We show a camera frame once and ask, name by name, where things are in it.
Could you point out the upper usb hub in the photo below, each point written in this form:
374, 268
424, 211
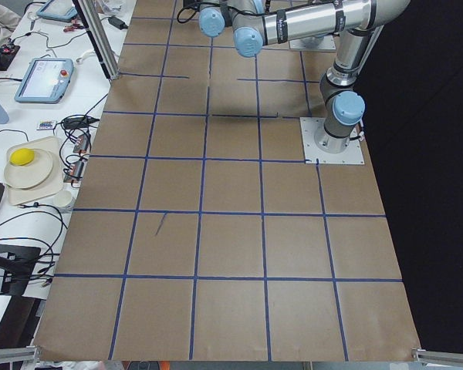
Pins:
82, 144

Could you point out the usb hub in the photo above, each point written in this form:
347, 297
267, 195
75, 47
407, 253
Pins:
82, 144
74, 172

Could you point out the lower usb hub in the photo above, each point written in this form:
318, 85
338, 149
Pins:
74, 172

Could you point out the white paper cup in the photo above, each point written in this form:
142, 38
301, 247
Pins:
64, 201

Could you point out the black power adapter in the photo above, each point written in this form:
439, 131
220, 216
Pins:
117, 23

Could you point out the beige round plate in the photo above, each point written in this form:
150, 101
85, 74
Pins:
23, 177

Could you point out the near blue teach pendant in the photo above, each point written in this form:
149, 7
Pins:
45, 81

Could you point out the blue teach pendant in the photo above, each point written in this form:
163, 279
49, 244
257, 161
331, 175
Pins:
45, 81
58, 10

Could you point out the yellow lemon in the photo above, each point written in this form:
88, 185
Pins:
22, 157

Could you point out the beige square tray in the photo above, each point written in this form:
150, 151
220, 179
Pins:
50, 186

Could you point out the far blue teach pendant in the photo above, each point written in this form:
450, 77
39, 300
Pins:
58, 10

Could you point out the black red electronic device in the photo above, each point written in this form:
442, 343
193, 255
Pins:
7, 53

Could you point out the aluminium frame post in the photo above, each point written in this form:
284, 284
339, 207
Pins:
89, 17

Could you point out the black camera stand base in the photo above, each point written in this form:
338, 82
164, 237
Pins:
16, 266

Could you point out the right aluminium rail corner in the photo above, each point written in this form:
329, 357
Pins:
437, 357

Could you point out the aluminium rail corner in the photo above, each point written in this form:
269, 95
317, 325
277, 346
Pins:
437, 357
10, 355

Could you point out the left aluminium rail corner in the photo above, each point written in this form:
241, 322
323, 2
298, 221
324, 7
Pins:
10, 355

